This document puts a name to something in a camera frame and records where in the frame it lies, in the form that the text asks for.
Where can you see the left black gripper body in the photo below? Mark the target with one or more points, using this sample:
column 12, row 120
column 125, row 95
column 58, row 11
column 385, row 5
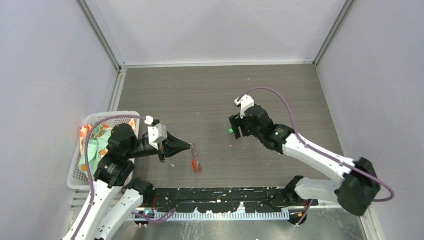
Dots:
column 148, row 148

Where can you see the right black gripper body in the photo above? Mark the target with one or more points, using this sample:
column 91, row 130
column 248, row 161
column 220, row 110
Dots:
column 247, row 128

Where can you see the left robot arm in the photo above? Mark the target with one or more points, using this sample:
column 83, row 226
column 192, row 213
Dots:
column 112, row 199

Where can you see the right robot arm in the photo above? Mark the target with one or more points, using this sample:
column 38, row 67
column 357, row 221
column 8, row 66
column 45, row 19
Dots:
column 353, row 191

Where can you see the colourful patterned cloth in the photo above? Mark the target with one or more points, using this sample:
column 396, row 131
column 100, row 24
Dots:
column 97, row 146

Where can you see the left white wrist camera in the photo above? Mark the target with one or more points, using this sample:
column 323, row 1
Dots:
column 156, row 132

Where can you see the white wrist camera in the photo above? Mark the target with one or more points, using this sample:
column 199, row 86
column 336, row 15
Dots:
column 156, row 132
column 244, row 102

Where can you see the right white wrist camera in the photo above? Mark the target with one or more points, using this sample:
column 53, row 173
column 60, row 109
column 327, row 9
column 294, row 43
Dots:
column 244, row 102

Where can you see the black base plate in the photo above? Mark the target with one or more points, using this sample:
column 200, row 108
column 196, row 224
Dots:
column 266, row 199

